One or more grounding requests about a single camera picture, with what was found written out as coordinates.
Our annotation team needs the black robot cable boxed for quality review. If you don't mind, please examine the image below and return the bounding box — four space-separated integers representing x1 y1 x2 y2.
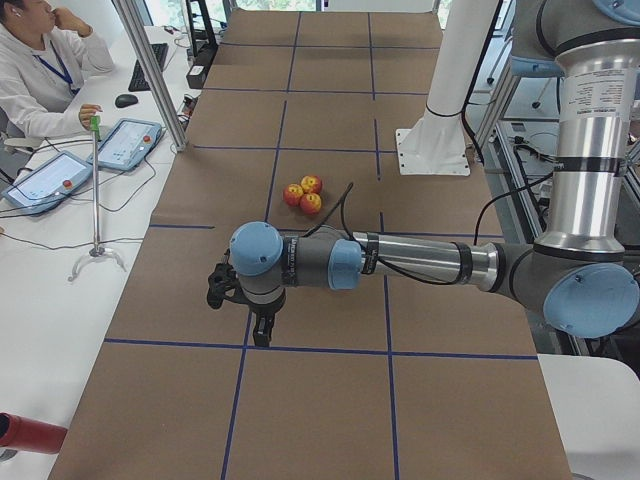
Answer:
302 181 556 286

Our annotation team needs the person in white hoodie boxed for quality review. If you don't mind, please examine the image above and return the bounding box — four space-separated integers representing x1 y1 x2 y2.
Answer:
1 1 114 138

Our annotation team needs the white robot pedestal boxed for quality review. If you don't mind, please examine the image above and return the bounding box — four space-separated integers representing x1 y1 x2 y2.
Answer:
396 0 500 176

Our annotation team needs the black keyboard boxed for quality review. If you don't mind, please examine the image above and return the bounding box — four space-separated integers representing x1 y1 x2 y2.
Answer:
127 42 170 93

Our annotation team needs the red yellow apple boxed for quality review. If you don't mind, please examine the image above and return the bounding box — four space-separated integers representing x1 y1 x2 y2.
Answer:
299 193 322 216
282 183 305 207
300 175 323 194

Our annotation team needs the far blue teach pendant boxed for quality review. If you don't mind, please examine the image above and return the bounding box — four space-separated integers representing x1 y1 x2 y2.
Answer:
91 116 162 172

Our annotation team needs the blue teach pendant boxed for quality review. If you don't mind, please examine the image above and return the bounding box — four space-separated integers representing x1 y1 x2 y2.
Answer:
91 116 162 172
1 151 93 214

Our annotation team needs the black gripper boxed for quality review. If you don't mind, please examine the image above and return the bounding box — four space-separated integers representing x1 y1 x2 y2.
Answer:
252 305 278 347

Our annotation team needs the near blue teach pendant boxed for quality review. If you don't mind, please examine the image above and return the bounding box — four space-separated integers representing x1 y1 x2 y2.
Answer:
1 151 93 214

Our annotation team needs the brown paper table cover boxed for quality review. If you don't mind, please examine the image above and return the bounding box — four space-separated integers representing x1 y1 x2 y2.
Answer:
51 11 570 479

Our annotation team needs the red bottle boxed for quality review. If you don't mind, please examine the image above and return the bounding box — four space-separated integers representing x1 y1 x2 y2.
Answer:
1 412 68 454

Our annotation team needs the black box on table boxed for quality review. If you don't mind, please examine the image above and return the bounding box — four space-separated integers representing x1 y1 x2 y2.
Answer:
186 65 208 90

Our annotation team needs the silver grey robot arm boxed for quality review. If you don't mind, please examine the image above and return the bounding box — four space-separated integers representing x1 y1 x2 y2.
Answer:
207 1 639 346

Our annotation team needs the red yellow apple back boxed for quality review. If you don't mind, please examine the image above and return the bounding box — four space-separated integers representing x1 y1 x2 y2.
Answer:
300 175 323 194

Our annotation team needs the silver reacher grabber tool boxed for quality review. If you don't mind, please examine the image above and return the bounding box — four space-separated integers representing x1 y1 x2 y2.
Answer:
68 115 126 283

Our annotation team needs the black computer mouse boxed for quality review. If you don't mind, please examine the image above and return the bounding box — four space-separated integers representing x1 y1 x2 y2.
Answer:
114 93 139 109

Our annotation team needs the red yellow apple left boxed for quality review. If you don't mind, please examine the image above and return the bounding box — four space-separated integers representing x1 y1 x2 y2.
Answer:
282 183 305 207

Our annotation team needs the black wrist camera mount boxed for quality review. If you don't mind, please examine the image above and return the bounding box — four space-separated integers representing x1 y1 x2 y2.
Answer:
206 260 243 310

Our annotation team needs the red yellow apple front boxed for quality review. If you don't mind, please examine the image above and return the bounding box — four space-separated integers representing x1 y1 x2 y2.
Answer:
299 193 322 216

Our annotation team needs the aluminium frame post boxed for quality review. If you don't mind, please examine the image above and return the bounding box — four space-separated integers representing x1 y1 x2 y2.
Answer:
113 0 187 152

